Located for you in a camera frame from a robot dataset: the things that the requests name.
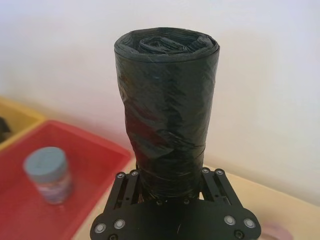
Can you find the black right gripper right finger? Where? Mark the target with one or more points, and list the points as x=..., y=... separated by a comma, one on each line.
x=220, y=190

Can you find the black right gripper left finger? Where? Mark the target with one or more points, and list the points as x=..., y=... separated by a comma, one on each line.
x=122, y=190

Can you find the black plastic bag roll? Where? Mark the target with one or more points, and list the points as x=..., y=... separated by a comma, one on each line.
x=166, y=112

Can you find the red plastic tray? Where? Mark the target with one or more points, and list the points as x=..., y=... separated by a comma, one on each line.
x=95, y=160

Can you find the clear jar with blue lid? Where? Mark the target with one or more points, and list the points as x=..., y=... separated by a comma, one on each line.
x=48, y=175

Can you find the yellow plastic tray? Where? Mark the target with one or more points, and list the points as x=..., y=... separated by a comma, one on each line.
x=23, y=117

